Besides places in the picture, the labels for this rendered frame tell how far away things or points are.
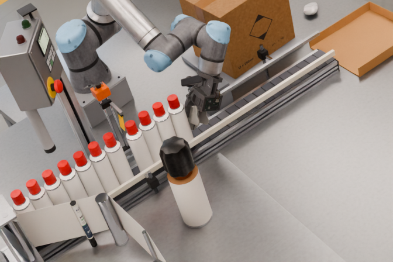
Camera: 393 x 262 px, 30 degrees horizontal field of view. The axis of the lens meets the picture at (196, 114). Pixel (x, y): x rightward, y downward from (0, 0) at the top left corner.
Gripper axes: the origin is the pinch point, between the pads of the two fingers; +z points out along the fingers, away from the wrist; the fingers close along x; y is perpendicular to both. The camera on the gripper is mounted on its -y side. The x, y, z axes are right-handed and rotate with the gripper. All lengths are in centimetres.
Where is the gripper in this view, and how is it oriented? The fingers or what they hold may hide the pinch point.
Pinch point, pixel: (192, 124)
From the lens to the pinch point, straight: 234.9
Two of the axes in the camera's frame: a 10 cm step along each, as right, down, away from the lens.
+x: 8.1, -0.8, 5.8
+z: -2.1, 8.9, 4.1
